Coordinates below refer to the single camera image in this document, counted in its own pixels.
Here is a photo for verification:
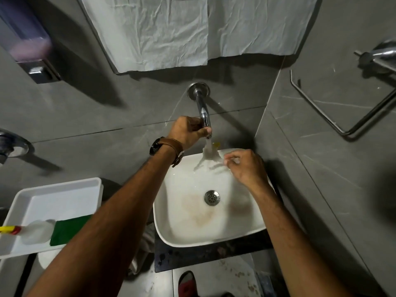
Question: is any person's left hand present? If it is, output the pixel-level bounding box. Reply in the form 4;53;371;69
167;116;213;152

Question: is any person's right hand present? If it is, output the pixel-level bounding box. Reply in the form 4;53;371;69
223;149;270;191

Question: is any chrome wall faucet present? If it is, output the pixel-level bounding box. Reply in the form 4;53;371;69
187;82;213;140

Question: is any person's right forearm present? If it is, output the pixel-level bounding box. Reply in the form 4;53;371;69
247;179;351;297

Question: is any person's left forearm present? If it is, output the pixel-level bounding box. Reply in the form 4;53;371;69
26;145;180;297

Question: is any chrome sink drain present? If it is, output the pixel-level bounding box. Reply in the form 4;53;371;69
204;190;221;206

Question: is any white ceramic sink basin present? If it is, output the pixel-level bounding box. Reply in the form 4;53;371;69
153;148;274;248

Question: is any black stone counter slab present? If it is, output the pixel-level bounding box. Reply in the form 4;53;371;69
154;227;273;273

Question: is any chrome towel holder bar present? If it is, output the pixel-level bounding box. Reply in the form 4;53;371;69
290;70;396;136

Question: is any red slipper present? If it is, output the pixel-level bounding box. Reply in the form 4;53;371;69
178;270;199;297

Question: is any white plastic tray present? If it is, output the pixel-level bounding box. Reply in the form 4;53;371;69
0;177;104;260

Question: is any green scrub sponge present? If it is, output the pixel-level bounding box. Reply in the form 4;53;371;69
50;214;94;247

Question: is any brown strap wristwatch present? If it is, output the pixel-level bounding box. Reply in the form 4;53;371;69
149;137;185;168

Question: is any chrome wall tap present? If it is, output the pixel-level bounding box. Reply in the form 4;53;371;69
354;39;396;74

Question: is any chrome wall valve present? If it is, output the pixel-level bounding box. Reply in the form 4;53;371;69
0;129;31;165

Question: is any white brush yellow handle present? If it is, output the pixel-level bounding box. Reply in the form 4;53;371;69
0;219;57;245

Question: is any wall soap dispenser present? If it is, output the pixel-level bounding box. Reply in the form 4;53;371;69
0;0;62;84

